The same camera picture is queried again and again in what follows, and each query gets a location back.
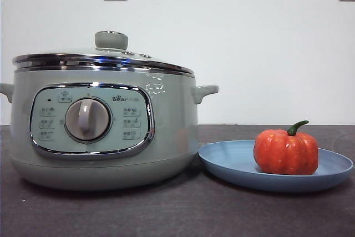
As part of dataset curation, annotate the glass lid with green knob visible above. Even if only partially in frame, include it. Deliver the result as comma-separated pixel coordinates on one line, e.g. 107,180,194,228
12,30,195,75

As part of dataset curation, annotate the orange pumpkin with green stem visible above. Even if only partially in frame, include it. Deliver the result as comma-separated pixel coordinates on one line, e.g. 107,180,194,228
253,120,320,176

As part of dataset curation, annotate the pale green electric steamer pot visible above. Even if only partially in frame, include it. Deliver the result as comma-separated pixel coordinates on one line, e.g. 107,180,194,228
0,67,219,192

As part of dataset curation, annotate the blue round plate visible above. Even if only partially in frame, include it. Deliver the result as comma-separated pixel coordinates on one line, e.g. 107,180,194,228
197,140,354,194

